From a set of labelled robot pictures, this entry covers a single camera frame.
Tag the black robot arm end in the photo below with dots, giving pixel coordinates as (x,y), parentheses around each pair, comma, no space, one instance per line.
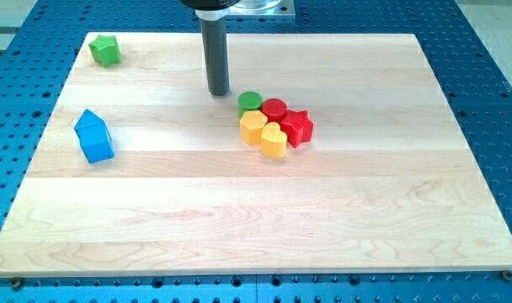
(210,10)

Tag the yellow heart block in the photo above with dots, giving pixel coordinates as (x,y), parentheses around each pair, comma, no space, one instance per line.
(273,141)

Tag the yellow hexagon block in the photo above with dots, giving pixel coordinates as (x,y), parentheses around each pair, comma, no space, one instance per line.
(252,123)

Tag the red cylinder block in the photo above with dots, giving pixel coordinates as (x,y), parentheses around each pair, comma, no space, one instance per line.
(274,109)

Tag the red star block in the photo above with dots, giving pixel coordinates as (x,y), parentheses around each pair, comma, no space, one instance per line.
(297,126)

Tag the green cylinder block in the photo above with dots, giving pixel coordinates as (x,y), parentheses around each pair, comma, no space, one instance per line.
(248,101)

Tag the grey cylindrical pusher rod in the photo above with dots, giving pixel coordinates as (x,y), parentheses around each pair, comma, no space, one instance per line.
(214,36)

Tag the light wooden board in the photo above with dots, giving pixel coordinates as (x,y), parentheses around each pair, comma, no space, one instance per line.
(388,182)

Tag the silver metal mounting plate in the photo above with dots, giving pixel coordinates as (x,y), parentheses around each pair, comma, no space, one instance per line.
(263,9)

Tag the blue pentagon house block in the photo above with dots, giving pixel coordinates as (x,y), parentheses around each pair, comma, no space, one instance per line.
(94,137)

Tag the green star block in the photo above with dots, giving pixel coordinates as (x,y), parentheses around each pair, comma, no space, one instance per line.
(105,50)

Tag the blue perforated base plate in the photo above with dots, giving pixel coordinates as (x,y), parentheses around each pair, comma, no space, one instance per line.
(35,65)

